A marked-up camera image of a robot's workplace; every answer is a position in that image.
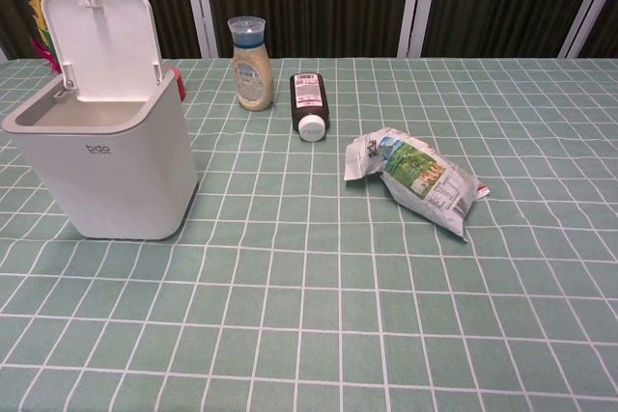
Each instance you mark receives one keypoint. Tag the dark brown bottle white cap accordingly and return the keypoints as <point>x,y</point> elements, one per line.
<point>307,101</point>

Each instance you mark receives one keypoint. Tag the white lidded trash bin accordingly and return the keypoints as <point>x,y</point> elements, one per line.
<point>106,175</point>

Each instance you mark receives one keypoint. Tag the green white grid tablecloth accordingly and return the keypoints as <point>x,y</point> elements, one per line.
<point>309,296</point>

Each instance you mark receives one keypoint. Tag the small red object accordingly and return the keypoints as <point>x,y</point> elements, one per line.
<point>179,85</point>

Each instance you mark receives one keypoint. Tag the white plastic trash bin lid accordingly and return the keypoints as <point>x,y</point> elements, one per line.
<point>103,45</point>

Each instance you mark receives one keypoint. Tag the colourful feather toy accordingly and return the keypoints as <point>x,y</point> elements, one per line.
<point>43,40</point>

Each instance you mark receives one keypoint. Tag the white folding screen frame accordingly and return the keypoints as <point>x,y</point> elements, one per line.
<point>415,2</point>

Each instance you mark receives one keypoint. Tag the beige sauce bottle clear cap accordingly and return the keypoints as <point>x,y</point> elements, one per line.
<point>252,74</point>

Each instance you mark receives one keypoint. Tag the white green snack bag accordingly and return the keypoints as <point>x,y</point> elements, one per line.
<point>415,175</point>

